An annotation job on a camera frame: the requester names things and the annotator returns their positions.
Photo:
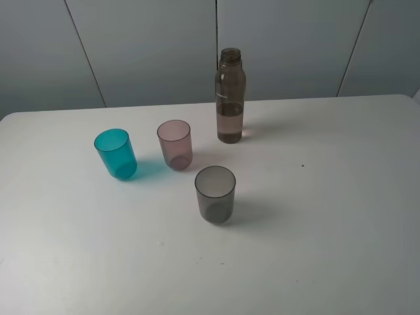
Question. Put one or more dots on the brown translucent water bottle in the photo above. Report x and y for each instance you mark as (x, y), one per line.
(230, 84)

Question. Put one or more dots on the grey translucent plastic cup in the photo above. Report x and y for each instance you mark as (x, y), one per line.
(215, 188)

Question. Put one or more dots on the pink translucent plastic cup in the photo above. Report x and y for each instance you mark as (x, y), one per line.
(176, 143)

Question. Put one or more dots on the teal translucent plastic cup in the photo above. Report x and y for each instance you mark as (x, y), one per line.
(115, 149)

